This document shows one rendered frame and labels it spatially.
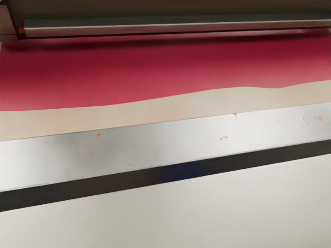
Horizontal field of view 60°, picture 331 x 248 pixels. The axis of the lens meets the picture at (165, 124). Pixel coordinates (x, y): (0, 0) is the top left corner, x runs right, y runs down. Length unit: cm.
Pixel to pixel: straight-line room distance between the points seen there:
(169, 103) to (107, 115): 6
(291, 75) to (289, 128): 12
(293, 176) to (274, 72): 20
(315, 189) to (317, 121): 12
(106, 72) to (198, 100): 10
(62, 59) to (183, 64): 13
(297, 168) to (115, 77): 19
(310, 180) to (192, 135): 9
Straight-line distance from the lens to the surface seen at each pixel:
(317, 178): 18
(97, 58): 32
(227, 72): 33
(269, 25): 36
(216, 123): 23
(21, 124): 27
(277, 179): 16
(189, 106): 28
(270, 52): 38
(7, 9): 29
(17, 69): 31
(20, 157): 21
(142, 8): 30
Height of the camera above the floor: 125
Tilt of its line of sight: 24 degrees down
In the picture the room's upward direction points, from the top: straight up
